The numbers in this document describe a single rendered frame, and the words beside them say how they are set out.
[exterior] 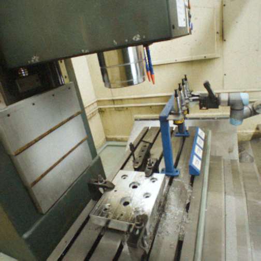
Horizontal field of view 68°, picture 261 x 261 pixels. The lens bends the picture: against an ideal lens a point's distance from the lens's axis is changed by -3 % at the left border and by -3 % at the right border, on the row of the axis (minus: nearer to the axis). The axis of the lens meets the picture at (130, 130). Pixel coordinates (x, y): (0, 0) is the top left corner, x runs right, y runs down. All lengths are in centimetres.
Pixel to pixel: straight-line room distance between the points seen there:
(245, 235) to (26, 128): 104
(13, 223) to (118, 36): 85
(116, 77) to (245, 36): 119
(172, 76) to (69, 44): 119
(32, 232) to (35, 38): 82
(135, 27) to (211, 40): 114
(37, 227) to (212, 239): 79
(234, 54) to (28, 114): 140
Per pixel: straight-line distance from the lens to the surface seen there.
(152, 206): 80
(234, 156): 158
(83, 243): 88
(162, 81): 176
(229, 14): 167
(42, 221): 111
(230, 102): 126
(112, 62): 66
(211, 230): 103
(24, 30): 79
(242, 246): 103
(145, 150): 118
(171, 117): 92
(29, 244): 111
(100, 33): 62
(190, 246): 80
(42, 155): 100
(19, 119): 91
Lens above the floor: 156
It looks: 24 degrees down
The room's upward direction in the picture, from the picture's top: 11 degrees counter-clockwise
